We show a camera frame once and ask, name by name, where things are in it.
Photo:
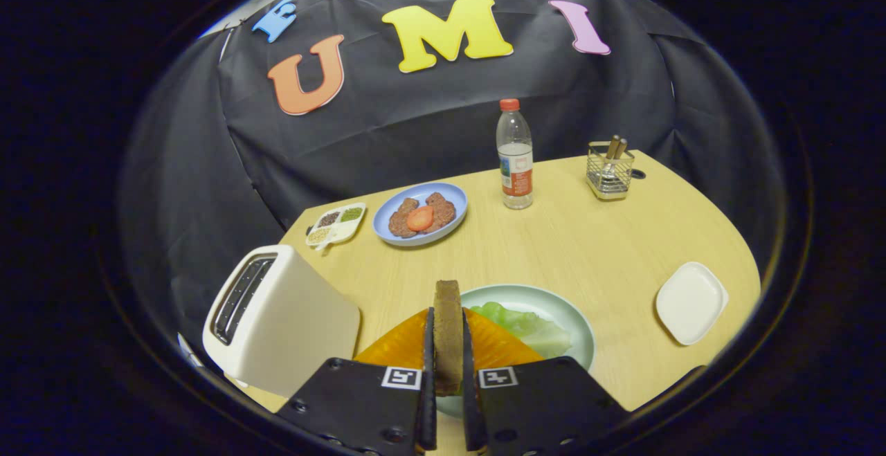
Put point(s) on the cream white toaster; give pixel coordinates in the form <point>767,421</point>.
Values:
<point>297,331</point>

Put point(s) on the brown bread slice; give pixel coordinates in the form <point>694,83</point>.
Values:
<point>448,338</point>

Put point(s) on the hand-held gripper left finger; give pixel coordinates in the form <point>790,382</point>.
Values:
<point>360,407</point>

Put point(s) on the green lettuce leaf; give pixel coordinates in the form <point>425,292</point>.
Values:
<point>533,331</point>

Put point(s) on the white square plate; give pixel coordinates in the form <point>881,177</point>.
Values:
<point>692,304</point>

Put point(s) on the pale green round plate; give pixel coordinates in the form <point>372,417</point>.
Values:
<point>580,345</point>

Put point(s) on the white divided seasoning tray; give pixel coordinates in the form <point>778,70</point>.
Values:
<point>337,224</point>

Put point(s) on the red tomato slice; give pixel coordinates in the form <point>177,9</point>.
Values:
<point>419,218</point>

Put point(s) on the clear bottle with red cap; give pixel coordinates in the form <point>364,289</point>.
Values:
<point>516,158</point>

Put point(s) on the blue round plate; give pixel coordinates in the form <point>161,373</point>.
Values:
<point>453,193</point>

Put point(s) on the brown meat patty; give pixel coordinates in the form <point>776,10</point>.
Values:
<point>401,221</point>
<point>443,208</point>

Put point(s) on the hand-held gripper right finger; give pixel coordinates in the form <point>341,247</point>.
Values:
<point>547,407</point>

